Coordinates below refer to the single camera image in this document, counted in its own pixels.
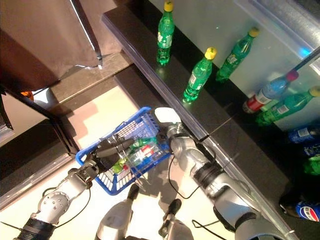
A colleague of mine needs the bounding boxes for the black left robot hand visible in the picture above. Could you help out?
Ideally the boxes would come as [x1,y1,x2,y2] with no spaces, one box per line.
[86,134,136,173]

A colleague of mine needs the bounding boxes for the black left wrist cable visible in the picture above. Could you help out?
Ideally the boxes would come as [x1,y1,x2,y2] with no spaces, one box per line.
[41,186,92,229]

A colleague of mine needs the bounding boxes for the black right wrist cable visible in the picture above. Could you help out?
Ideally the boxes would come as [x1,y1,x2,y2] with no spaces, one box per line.
[166,156,226,229]

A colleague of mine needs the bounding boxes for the dark wooden cabinet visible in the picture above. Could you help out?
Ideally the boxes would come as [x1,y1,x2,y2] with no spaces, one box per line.
[0,83,81,181]

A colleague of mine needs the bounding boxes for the silver metal edge strip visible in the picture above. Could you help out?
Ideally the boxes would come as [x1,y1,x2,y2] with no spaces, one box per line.
[71,0,103,70]

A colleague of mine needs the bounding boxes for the water bottle red label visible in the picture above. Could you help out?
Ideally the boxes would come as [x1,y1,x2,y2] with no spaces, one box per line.
[242,70,300,115]

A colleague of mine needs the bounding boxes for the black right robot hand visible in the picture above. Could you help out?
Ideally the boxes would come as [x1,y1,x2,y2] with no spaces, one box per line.
[153,106,183,140]

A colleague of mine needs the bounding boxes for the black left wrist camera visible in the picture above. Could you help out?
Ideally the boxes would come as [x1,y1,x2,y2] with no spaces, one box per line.
[79,167,98,186]

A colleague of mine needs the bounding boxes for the silver left robot leg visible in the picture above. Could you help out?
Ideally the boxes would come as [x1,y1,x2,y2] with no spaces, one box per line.
[94,183,140,240]

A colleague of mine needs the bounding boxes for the black shelf base plinth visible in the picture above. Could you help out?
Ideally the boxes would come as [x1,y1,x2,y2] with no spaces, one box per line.
[113,66,320,240]

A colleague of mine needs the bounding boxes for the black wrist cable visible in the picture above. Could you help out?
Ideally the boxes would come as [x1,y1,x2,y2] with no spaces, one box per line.
[41,186,92,229]
[166,156,226,229]

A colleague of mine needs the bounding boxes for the blue plastic shopping basket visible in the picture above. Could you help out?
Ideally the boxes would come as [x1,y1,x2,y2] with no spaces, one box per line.
[75,106,173,196]

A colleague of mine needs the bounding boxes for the water bottle teal label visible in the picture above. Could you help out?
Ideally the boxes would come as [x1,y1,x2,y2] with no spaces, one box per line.
[126,145,161,165]

